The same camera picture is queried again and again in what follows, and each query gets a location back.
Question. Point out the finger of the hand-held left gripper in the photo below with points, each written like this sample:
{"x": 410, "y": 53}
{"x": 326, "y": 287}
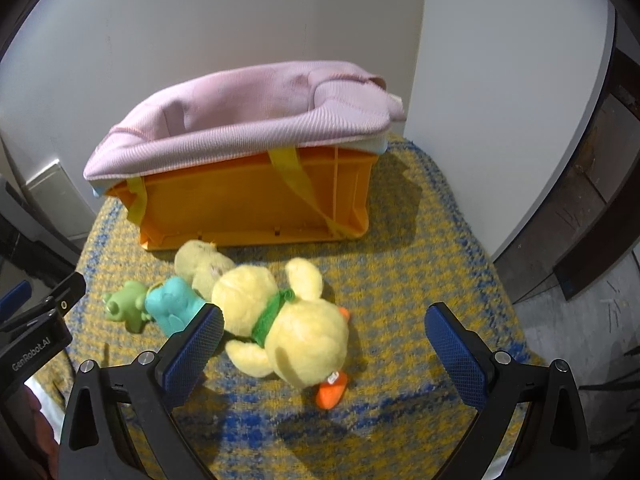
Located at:
{"x": 67, "y": 290}
{"x": 14, "y": 296}

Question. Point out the small pale yellow plush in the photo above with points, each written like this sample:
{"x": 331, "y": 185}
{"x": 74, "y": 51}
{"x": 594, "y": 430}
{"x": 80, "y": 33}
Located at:
{"x": 197, "y": 261}

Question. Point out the teal toy figure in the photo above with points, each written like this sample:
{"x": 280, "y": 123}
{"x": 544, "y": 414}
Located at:
{"x": 171, "y": 306}

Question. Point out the white sheet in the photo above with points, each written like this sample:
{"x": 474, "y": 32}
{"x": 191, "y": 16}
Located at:
{"x": 37, "y": 390}

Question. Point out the green frog toy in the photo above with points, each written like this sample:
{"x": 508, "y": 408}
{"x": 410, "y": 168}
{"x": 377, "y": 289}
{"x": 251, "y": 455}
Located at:
{"x": 127, "y": 305}

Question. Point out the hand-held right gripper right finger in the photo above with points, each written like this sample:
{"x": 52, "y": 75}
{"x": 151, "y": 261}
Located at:
{"x": 457, "y": 356}

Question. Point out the person's left forearm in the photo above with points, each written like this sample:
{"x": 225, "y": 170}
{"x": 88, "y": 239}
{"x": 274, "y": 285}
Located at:
{"x": 42, "y": 430}

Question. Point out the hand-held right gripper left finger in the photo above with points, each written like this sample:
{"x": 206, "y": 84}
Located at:
{"x": 194, "y": 356}

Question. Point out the yellow duck plush green scarf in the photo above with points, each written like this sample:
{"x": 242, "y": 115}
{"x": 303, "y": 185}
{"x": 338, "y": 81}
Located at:
{"x": 300, "y": 330}

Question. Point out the yellow blue woven blanket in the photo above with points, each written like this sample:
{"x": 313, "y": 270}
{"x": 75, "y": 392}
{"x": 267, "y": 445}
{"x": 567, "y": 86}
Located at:
{"x": 400, "y": 270}

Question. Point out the orange plastic crate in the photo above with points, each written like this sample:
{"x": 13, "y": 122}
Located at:
{"x": 240, "y": 200}

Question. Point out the dark wooden furniture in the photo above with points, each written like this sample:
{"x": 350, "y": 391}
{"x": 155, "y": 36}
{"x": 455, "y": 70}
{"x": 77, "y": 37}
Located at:
{"x": 590, "y": 210}

